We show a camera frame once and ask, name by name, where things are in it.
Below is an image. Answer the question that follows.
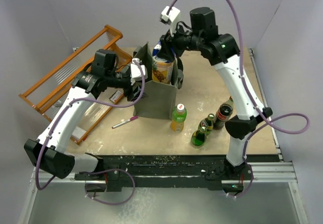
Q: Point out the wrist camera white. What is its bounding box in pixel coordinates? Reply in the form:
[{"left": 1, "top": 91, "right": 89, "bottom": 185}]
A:
[
  {"left": 130, "top": 58, "right": 148, "bottom": 85},
  {"left": 159, "top": 6, "right": 181, "bottom": 37}
]

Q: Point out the green glass bottle rear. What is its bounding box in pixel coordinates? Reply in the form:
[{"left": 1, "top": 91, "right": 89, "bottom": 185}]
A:
[{"left": 198, "top": 114, "right": 215, "bottom": 136}]

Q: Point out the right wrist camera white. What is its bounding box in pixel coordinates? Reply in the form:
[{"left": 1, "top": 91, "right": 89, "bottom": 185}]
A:
[{"left": 159, "top": 6, "right": 181, "bottom": 37}]

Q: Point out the purple cable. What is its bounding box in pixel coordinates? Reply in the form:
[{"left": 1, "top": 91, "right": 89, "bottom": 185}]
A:
[
  {"left": 168, "top": 0, "right": 310, "bottom": 198},
  {"left": 35, "top": 59, "right": 146, "bottom": 205}
]

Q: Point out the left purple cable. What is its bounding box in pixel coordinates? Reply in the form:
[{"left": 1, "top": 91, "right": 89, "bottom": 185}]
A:
[{"left": 35, "top": 59, "right": 146, "bottom": 205}]

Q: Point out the orange wooden rack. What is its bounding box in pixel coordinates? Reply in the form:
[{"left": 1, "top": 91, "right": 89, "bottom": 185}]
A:
[{"left": 19, "top": 25, "right": 132, "bottom": 145}]

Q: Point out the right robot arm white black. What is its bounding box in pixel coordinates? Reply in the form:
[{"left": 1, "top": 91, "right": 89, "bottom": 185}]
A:
[{"left": 157, "top": 6, "right": 273, "bottom": 179}]

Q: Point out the pink white marker pen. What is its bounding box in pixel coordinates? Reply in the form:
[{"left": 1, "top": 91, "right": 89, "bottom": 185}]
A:
[{"left": 112, "top": 116, "right": 138, "bottom": 129}]

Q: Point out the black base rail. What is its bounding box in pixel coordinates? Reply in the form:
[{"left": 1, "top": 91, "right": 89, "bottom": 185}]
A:
[{"left": 75, "top": 154, "right": 279, "bottom": 192}]

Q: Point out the aluminium frame rail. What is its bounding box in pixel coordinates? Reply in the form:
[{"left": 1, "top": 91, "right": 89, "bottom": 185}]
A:
[{"left": 20, "top": 155, "right": 309, "bottom": 223}]

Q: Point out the green glass bottle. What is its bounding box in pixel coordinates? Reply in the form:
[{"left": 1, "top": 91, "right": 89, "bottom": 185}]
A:
[
  {"left": 198, "top": 114, "right": 215, "bottom": 136},
  {"left": 190, "top": 126, "right": 207, "bottom": 147}
]

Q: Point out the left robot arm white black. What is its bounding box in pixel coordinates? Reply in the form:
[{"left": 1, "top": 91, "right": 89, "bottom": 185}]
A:
[{"left": 24, "top": 49, "right": 147, "bottom": 180}]

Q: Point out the green tea plastic bottle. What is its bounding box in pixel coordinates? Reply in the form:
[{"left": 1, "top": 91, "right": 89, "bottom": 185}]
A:
[{"left": 171, "top": 103, "right": 187, "bottom": 132}]

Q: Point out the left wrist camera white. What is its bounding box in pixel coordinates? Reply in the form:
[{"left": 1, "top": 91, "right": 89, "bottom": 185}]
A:
[{"left": 130, "top": 58, "right": 148, "bottom": 85}]

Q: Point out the green canvas bag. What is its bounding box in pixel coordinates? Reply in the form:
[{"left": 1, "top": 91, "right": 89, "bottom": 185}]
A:
[{"left": 133, "top": 43, "right": 184, "bottom": 120}]

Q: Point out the blue yellow juice carton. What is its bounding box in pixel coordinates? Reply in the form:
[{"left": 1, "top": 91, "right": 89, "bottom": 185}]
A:
[{"left": 152, "top": 41, "right": 175, "bottom": 84}]

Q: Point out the green glass bottle front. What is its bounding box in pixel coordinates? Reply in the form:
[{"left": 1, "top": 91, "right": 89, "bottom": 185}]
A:
[{"left": 190, "top": 126, "right": 207, "bottom": 147}]

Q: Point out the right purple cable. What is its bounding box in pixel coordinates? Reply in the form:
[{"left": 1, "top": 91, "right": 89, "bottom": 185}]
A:
[{"left": 168, "top": 0, "right": 310, "bottom": 198}]

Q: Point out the cola glass bottle red cap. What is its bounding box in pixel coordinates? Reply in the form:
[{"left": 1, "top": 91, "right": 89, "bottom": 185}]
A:
[{"left": 213, "top": 96, "right": 234, "bottom": 130}]

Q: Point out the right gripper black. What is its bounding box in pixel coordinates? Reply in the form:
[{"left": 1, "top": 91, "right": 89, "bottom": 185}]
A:
[{"left": 158, "top": 18, "right": 204, "bottom": 61}]

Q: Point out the small red white box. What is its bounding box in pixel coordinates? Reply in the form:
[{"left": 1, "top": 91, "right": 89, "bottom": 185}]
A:
[{"left": 109, "top": 90, "right": 123, "bottom": 103}]

